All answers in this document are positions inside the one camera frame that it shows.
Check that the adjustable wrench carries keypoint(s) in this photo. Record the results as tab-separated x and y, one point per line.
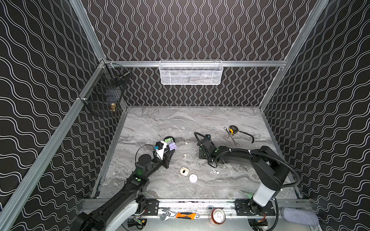
167	214

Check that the white round earbud case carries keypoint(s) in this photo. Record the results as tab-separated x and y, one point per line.
193	178

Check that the black round digital timer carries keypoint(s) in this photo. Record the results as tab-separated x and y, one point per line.
169	139

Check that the orange handled tool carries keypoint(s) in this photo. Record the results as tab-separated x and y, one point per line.
191	216

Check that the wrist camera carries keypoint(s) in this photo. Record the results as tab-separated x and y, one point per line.
160	149
208	136

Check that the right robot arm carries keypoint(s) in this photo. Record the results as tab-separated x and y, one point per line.
274	173

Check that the soda can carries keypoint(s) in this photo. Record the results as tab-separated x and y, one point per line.
217	216

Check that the yellow black tape measure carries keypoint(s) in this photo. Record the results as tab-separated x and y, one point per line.
233	130

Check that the white wire mesh basket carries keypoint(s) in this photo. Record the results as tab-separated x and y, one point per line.
191	72

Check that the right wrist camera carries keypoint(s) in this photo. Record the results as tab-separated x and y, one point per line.
208	136

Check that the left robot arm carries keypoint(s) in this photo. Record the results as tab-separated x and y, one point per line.
128	201

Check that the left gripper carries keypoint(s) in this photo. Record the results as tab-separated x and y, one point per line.
167	157

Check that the silver combination wrench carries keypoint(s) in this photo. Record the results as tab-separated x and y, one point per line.
230	136

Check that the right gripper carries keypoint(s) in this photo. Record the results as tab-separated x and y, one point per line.
200	156

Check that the grey cloth roll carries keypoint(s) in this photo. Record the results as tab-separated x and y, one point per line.
300	217

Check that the purple earbud charging case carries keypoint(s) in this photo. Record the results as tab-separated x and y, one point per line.
172	146

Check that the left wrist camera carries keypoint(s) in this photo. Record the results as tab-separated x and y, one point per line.
160	149

